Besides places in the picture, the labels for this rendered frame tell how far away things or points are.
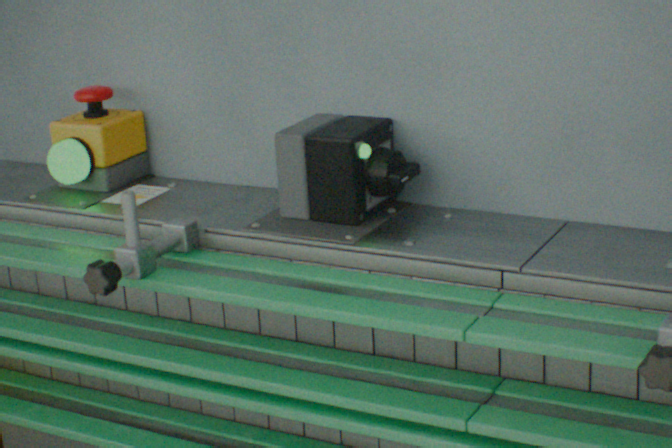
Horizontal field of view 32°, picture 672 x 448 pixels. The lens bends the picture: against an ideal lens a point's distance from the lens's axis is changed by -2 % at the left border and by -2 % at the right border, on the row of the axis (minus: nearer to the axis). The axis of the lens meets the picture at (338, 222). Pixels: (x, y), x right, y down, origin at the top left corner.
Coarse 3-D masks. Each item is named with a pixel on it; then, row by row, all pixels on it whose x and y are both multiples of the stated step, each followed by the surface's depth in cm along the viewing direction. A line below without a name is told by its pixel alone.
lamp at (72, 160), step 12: (60, 144) 116; (72, 144) 116; (84, 144) 117; (48, 156) 117; (60, 156) 116; (72, 156) 115; (84, 156) 116; (48, 168) 117; (60, 168) 116; (72, 168) 116; (84, 168) 116; (60, 180) 117; (72, 180) 117
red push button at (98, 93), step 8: (88, 88) 119; (96, 88) 119; (104, 88) 119; (80, 96) 118; (88, 96) 118; (96, 96) 118; (104, 96) 118; (112, 96) 120; (88, 104) 119; (96, 104) 119
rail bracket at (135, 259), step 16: (128, 192) 99; (128, 208) 99; (128, 224) 99; (176, 224) 105; (192, 224) 106; (128, 240) 100; (144, 240) 101; (160, 240) 103; (176, 240) 105; (192, 240) 106; (128, 256) 100; (144, 256) 100; (96, 272) 96; (112, 272) 97; (128, 272) 99; (144, 272) 100; (96, 288) 97; (112, 288) 97
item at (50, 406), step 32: (0, 384) 122; (32, 384) 121; (64, 384) 120; (0, 416) 115; (32, 416) 114; (64, 416) 114; (96, 416) 114; (128, 416) 114; (160, 416) 113; (192, 416) 112
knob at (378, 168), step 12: (372, 156) 104; (384, 156) 104; (396, 156) 104; (372, 168) 103; (384, 168) 103; (396, 168) 104; (408, 168) 104; (372, 180) 104; (384, 180) 103; (396, 180) 103; (408, 180) 104; (372, 192) 104; (384, 192) 104; (396, 192) 105
